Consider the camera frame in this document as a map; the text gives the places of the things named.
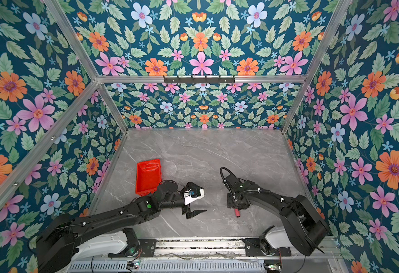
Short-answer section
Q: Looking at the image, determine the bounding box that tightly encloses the pink handled screwdriver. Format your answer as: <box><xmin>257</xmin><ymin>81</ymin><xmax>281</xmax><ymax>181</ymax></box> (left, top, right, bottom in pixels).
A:
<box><xmin>234</xmin><ymin>209</ymin><xmax>241</xmax><ymax>218</ymax></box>

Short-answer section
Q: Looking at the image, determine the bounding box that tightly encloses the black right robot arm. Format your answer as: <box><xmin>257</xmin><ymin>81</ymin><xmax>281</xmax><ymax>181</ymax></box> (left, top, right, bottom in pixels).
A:
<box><xmin>219</xmin><ymin>167</ymin><xmax>330</xmax><ymax>256</ymax></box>

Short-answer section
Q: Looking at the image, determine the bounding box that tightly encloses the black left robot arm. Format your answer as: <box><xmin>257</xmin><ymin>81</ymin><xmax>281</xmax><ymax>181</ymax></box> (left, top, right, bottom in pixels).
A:
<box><xmin>36</xmin><ymin>180</ymin><xmax>205</xmax><ymax>273</ymax></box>

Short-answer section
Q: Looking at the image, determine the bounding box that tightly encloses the red plastic bin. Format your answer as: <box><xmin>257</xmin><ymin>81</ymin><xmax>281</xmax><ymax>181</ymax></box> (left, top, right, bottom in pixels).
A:
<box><xmin>135</xmin><ymin>159</ymin><xmax>162</xmax><ymax>196</ymax></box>

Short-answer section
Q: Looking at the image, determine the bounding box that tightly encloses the black hook rack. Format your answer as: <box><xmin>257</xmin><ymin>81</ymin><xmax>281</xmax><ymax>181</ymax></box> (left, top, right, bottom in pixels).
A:
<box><xmin>163</xmin><ymin>76</ymin><xmax>236</xmax><ymax>84</ymax></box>

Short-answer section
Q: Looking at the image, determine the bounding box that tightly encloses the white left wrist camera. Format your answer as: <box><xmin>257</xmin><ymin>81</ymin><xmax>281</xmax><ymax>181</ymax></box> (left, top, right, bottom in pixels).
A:
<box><xmin>183</xmin><ymin>187</ymin><xmax>205</xmax><ymax>206</ymax></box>

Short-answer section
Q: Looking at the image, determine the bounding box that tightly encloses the aluminium mounting rail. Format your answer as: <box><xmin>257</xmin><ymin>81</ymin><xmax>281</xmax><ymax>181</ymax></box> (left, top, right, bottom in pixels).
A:
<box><xmin>61</xmin><ymin>236</ymin><xmax>341</xmax><ymax>260</ymax></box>

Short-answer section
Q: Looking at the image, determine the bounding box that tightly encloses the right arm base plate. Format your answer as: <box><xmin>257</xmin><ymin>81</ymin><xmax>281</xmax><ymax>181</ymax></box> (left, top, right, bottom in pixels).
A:
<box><xmin>241</xmin><ymin>238</ymin><xmax>291</xmax><ymax>257</ymax></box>

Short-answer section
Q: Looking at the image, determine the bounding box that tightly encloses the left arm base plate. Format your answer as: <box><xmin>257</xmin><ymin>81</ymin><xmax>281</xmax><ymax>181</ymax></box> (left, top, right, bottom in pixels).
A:
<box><xmin>108</xmin><ymin>239</ymin><xmax>157</xmax><ymax>258</ymax></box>

